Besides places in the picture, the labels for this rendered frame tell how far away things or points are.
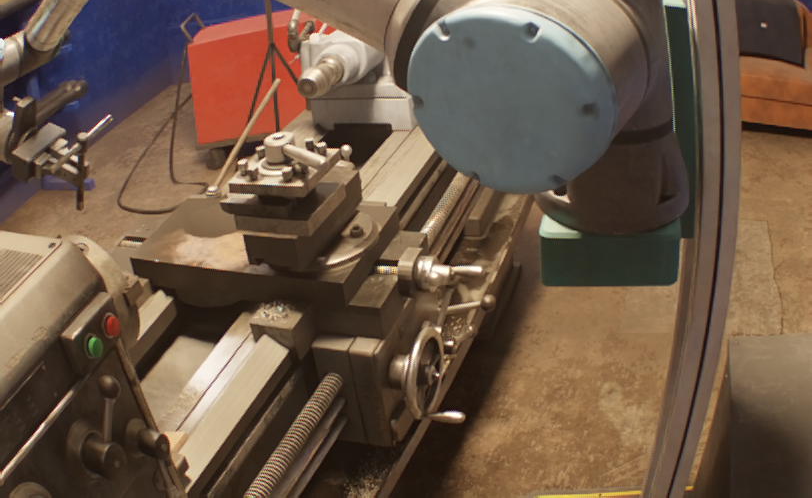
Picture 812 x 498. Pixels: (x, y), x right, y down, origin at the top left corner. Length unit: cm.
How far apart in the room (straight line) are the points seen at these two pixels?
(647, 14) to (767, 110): 429
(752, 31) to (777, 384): 386
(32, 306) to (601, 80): 76
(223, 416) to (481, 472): 118
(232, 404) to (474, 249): 148
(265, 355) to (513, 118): 117
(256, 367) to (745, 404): 99
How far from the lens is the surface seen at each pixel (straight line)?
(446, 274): 183
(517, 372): 299
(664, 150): 84
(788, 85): 501
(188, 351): 200
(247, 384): 165
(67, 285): 112
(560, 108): 61
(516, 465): 259
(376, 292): 180
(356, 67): 251
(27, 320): 106
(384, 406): 186
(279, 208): 170
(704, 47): 93
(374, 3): 69
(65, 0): 132
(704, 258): 103
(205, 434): 153
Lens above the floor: 179
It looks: 26 degrees down
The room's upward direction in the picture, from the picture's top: 7 degrees counter-clockwise
